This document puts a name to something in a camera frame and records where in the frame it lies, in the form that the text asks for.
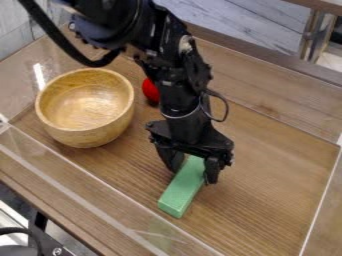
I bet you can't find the black table clamp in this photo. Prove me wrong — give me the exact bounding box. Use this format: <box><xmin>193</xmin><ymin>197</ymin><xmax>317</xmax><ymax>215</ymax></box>
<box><xmin>29</xmin><ymin>211</ymin><xmax>75</xmax><ymax>256</ymax></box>

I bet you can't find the metal table leg background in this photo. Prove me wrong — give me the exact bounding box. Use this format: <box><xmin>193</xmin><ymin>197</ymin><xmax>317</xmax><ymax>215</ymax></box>
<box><xmin>300</xmin><ymin>10</ymin><xmax>337</xmax><ymax>63</ymax></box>

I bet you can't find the black cable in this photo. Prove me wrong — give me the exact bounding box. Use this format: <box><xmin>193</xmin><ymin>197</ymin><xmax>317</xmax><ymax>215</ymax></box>
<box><xmin>0</xmin><ymin>227</ymin><xmax>38</xmax><ymax>256</ymax></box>

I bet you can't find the green rectangular block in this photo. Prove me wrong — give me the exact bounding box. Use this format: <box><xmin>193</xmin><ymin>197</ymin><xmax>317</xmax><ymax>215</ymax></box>
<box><xmin>158</xmin><ymin>156</ymin><xmax>205</xmax><ymax>218</ymax></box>

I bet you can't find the wooden brown bowl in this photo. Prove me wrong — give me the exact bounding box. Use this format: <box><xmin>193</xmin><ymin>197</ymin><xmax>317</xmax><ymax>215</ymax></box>
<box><xmin>35</xmin><ymin>68</ymin><xmax>136</xmax><ymax>148</ymax></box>

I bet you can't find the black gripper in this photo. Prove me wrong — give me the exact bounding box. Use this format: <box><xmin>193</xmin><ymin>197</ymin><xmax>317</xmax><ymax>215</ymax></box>
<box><xmin>146</xmin><ymin>112</ymin><xmax>234</xmax><ymax>184</ymax></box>

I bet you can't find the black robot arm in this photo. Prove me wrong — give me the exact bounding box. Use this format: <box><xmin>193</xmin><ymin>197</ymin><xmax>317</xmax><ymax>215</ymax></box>
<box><xmin>18</xmin><ymin>0</ymin><xmax>234</xmax><ymax>184</ymax></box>

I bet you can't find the red plush strawberry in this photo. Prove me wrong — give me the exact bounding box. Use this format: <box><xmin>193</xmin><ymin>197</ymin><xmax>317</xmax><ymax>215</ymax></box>
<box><xmin>142</xmin><ymin>78</ymin><xmax>161</xmax><ymax>103</ymax></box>

